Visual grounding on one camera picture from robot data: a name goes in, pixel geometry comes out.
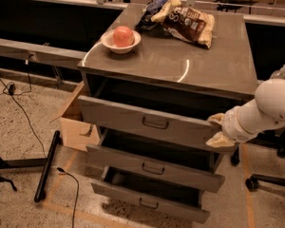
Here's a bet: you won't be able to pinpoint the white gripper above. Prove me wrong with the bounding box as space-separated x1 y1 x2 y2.
206 106 256 148

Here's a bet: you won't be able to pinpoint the grey top drawer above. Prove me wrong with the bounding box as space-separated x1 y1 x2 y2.
79 79 236 154

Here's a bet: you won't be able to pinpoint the grey drawer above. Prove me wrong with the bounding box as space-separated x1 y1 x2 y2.
79 79 236 154
91 166 210 223
86 129 225 193

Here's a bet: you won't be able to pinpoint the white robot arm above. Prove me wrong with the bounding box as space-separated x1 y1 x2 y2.
206 79 285 147

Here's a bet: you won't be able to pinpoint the grey middle drawer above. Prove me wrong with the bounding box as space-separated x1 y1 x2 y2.
86 129 225 193

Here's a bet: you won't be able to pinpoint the grey metal drawer cabinet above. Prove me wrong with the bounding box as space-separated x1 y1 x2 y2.
77 2 259 173

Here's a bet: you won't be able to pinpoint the grey bottom drawer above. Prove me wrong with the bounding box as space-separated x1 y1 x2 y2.
91 166 210 223

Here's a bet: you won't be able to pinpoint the black chair base with caster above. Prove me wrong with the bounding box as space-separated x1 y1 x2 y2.
245 130 285 191

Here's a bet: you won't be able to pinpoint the brown chip bag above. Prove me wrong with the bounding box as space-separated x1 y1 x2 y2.
151 0 215 48

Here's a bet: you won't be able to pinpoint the blue chip bag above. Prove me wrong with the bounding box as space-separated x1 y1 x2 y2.
135 0 168 31

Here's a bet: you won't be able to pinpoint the red apple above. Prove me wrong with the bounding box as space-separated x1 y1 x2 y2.
113 26 134 48

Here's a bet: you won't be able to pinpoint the cardboard box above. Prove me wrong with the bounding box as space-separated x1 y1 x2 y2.
52 82 100 152

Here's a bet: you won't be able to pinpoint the white ceramic bowl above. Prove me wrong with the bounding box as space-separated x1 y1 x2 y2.
101 29 141 54

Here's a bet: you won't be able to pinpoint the black stand base bar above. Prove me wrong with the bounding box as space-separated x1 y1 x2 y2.
34 130 61 202

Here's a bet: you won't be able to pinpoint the black floor cable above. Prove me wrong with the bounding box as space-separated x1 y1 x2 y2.
55 166 81 228

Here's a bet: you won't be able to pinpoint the black cable with adapter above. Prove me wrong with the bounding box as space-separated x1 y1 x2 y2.
0 52 48 159

